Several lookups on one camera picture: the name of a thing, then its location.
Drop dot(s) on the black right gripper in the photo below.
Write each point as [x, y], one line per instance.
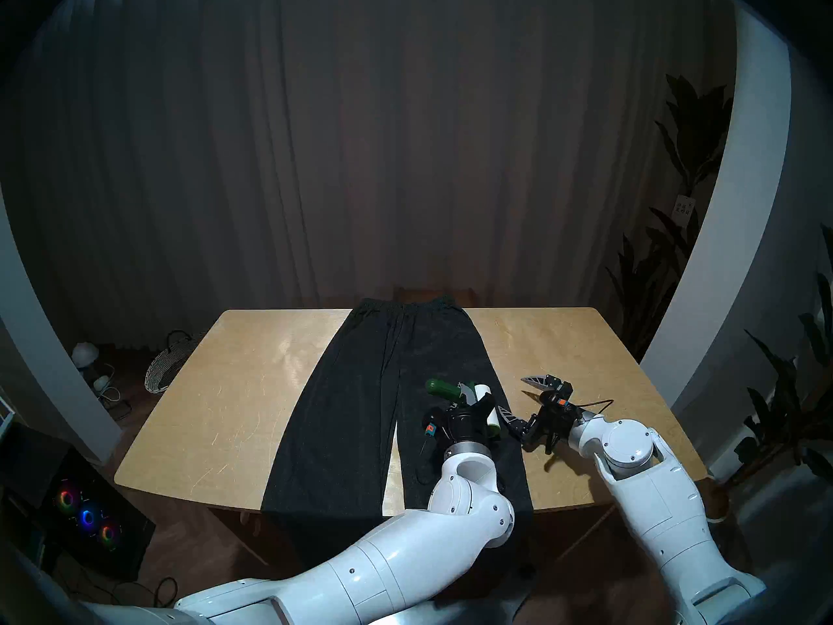
[545, 430]

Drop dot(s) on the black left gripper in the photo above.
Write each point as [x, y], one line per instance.
[465, 428]

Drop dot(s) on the dark grey pants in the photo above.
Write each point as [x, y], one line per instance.
[351, 435]

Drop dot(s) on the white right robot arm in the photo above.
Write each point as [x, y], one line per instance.
[657, 500]

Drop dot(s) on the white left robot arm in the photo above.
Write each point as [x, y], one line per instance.
[390, 565]

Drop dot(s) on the potted plant in white pot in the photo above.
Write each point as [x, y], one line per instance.
[787, 402]

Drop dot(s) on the grey pleated curtain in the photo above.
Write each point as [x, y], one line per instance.
[358, 142]

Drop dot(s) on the woven wicker basket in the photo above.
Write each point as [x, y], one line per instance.
[166, 366]

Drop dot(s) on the tall dark leafy plant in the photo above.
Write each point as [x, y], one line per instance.
[696, 129]

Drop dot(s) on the white mushroom lamp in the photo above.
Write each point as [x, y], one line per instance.
[84, 353]

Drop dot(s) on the black computer with RGB fans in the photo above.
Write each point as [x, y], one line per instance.
[84, 500]

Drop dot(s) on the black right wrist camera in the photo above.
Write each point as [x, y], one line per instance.
[559, 397]

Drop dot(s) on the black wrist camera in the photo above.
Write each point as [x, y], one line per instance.
[433, 425]
[559, 397]

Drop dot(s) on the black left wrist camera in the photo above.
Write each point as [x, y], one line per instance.
[433, 425]

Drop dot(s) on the white wall tag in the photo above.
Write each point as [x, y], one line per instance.
[683, 207]

